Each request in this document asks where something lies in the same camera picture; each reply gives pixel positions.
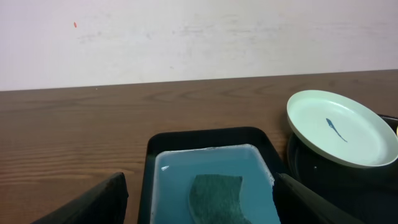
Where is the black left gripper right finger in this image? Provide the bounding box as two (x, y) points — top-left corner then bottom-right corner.
(272, 173), (362, 224)

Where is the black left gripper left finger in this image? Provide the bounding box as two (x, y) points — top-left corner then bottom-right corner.
(35, 172), (129, 224)

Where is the green yellow sponge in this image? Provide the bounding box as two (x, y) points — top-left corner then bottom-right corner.
(188, 174), (251, 224)

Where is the round black serving tray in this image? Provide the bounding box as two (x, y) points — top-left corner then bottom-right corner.
(286, 114), (398, 224)

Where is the black rectangular water tray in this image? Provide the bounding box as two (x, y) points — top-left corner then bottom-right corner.
(137, 127), (287, 223)

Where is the mint plate with blue stain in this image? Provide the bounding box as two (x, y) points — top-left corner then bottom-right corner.
(287, 90), (397, 168)

